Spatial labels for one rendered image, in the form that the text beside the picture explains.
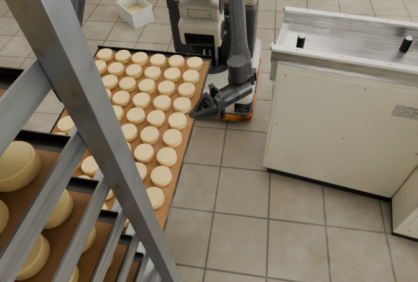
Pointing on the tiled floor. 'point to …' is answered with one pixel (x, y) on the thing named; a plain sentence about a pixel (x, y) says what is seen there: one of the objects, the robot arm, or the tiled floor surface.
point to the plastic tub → (135, 11)
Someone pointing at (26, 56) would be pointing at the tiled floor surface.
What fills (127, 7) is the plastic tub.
